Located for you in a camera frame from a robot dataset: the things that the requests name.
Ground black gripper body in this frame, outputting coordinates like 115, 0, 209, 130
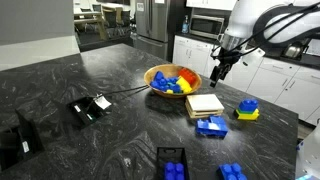
218, 47, 243, 68

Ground long blue Lego block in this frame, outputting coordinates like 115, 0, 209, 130
195, 115, 229, 139

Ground white robot base unit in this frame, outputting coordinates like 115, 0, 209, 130
294, 120, 320, 180

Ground wooden bowl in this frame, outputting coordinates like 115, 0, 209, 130
143, 63, 203, 99

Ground red Lego block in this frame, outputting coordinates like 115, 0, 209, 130
178, 67, 198, 85

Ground large yellow Lego block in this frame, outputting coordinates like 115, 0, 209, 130
175, 76, 194, 94

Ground green Lego plate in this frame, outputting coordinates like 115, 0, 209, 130
236, 108, 258, 115

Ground stack of wooden coasters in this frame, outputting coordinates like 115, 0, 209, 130
184, 93, 226, 120

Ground stainless steel microwave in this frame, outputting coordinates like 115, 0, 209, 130
189, 14, 225, 41

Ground white kitchen base cabinets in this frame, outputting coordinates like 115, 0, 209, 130
171, 35, 320, 127

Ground blue soap bottle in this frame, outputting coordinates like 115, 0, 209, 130
181, 14, 190, 35

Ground silver kettle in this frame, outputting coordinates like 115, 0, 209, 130
283, 42, 305, 60

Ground stainless steel refrigerator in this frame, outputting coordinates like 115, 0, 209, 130
134, 0, 188, 62

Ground white paper tag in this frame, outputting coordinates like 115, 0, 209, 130
93, 95, 112, 111

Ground black office chair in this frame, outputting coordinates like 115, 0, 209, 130
101, 6, 125, 38

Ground black countertop outlet box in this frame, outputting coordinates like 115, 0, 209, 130
0, 108, 45, 172
66, 95, 108, 128

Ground wooden dining table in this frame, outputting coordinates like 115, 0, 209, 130
73, 11, 108, 42

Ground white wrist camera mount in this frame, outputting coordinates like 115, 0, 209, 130
240, 47, 267, 69

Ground white wall cabinet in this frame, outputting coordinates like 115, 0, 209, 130
185, 0, 238, 12

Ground thin black power cable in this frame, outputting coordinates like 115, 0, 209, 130
99, 84, 150, 99

